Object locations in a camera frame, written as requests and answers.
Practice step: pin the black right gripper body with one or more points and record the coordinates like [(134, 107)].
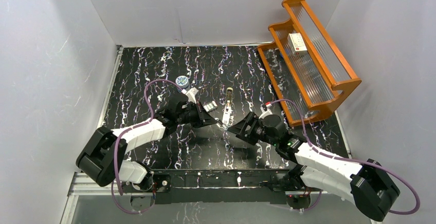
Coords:
[(257, 131)]

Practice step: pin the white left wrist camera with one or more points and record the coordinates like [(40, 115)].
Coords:
[(191, 94)]

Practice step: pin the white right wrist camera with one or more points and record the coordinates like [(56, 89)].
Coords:
[(266, 111)]

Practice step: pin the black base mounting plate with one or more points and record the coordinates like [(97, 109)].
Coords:
[(254, 185)]

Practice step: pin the blue white round tin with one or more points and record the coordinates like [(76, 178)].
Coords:
[(183, 82)]

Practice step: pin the white red box on shelf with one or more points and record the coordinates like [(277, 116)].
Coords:
[(297, 44)]

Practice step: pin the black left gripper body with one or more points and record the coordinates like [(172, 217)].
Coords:
[(200, 114)]

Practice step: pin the cream white stapler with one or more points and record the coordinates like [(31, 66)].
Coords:
[(227, 106)]

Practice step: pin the orange wooden shelf rack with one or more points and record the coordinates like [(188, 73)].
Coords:
[(314, 84)]

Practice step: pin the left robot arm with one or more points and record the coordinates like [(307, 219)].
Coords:
[(102, 158)]

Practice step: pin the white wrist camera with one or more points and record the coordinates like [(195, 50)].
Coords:
[(266, 111), (191, 94)]

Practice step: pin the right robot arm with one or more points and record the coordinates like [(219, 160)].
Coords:
[(365, 185)]

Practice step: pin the grey staple tray insert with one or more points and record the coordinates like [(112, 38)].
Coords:
[(210, 106)]

